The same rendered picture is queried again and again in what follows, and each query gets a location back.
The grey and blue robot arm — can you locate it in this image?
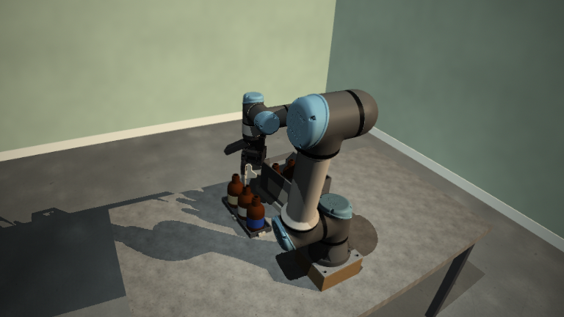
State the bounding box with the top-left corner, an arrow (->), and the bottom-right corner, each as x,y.
242,90 -> 378,267

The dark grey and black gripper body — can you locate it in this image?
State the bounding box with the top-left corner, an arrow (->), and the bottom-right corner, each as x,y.
241,134 -> 267,166

